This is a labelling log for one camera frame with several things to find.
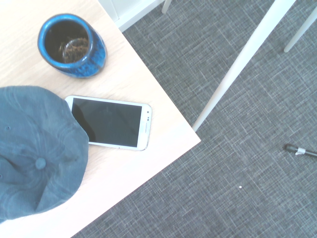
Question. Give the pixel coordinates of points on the navy blue baseball cap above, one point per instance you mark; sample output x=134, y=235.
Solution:
x=37, y=138

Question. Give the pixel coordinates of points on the white smartphone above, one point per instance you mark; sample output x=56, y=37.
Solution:
x=111, y=121

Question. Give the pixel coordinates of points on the blue glazed ceramic cup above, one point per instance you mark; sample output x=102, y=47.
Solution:
x=95, y=59

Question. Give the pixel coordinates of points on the white wooden coat rack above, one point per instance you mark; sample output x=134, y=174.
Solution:
x=242, y=62

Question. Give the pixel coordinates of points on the black camera tripod stand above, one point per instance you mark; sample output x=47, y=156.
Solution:
x=289, y=148

